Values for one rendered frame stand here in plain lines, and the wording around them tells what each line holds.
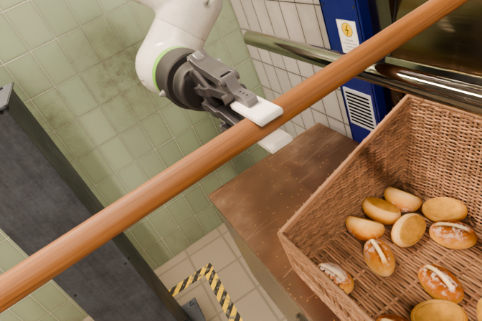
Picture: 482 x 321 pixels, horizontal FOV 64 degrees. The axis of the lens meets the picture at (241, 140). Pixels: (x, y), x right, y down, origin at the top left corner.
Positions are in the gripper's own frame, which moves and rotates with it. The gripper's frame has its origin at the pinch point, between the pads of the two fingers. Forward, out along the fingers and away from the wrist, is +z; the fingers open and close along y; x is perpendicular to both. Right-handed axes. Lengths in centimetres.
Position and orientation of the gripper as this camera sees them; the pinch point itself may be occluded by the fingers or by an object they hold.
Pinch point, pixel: (261, 121)
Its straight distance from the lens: 44.4
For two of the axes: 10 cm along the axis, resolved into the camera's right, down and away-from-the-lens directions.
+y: 3.4, 7.8, 5.3
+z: 4.8, 3.4, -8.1
